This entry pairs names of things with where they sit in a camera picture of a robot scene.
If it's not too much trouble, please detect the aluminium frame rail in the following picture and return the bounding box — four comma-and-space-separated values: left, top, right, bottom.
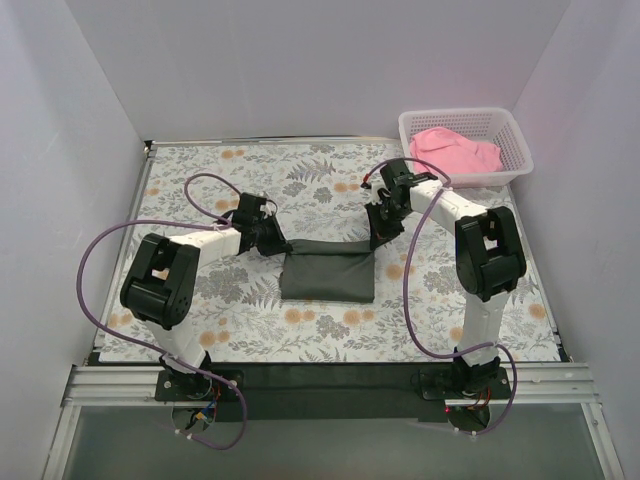
62, 362, 601, 406

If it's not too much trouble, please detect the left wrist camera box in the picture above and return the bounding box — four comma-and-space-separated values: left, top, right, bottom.
231, 192, 269, 230

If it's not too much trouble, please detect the pink t shirt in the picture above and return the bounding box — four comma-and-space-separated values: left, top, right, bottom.
409, 127, 503, 176

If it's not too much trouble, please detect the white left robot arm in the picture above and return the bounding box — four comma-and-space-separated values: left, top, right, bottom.
120, 215, 291, 399

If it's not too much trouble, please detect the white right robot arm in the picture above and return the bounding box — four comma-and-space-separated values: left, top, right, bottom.
363, 180, 527, 393

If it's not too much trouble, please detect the floral patterned table mat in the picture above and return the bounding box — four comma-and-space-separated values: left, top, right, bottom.
98, 140, 561, 365

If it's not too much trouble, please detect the white plastic laundry basket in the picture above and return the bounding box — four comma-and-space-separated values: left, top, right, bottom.
398, 107, 534, 188

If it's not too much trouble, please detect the dark grey t shirt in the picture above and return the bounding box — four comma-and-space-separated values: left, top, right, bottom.
279, 239, 375, 304

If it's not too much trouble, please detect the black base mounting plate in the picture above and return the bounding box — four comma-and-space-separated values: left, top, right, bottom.
154, 362, 511, 422

